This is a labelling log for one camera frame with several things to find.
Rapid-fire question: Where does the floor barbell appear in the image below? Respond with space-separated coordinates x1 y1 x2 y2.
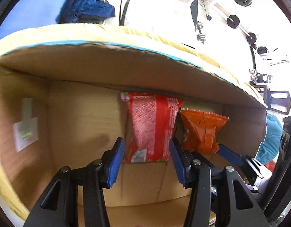
226 14 257 45

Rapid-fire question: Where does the open cardboard box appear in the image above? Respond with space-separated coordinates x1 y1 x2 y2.
0 40 268 227

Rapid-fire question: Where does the teal jacket on chair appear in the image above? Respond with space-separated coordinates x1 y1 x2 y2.
255 113 282 165

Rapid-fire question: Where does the dark wooden chair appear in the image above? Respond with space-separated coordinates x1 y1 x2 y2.
253 84 291 115

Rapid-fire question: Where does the black blue bench pad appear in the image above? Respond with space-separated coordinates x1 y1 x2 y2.
190 0 198 29

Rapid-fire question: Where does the red plastic bag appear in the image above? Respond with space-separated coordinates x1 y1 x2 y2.
265 160 276 172

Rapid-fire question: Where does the chrome dumbbell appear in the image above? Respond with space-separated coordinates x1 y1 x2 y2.
196 22 205 45

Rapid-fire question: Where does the blue foam mat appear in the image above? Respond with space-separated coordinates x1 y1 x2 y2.
0 0 65 40

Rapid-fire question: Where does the orange snack packet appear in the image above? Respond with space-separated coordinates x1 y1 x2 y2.
180 109 230 155

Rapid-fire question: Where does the red snack packet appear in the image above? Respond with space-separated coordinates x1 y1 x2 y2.
120 92 184 163

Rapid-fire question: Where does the yellow tablecloth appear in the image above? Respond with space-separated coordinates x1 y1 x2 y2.
0 23 267 220

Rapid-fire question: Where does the dark blue cloth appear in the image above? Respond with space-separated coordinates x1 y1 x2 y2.
56 0 115 24

